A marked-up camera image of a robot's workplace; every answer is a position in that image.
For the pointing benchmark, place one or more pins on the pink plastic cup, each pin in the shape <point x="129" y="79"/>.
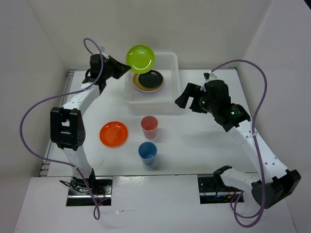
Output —
<point x="149" y="125"/>

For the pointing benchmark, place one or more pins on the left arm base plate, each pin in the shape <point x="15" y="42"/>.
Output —
<point x="78" y="195"/>

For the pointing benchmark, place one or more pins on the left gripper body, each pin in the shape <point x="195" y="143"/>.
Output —
<point x="109" y="70"/>

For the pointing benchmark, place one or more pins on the blue plastic cup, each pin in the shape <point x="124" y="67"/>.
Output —
<point x="147" y="152"/>

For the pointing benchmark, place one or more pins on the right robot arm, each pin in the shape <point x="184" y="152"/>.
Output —
<point x="274" y="180"/>

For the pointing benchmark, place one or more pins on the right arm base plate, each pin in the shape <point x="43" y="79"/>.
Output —
<point x="210" y="193"/>

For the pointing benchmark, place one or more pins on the clear plastic bin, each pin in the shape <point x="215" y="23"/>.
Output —
<point x="160" y="101"/>

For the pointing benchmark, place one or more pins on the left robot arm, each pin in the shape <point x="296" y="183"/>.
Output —
<point x="66" y="122"/>

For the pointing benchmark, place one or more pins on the round bamboo mat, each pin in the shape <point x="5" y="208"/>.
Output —
<point x="136" y="82"/>

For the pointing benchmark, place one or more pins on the green plate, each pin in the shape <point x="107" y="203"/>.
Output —
<point x="140" y="58"/>

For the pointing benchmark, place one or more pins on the black plate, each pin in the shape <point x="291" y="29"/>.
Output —
<point x="151" y="79"/>

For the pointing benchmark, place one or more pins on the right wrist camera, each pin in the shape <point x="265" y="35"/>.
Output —
<point x="209" y="76"/>

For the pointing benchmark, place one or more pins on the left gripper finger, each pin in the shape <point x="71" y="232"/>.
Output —
<point x="117" y="64"/>
<point x="120" y="71"/>

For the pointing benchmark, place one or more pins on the orange plate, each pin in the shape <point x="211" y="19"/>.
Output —
<point x="113" y="134"/>

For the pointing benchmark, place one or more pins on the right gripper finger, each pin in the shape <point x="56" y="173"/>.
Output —
<point x="191" y="90"/>
<point x="199" y="105"/>

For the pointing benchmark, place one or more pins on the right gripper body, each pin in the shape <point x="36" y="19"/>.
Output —
<point x="210" y="105"/>

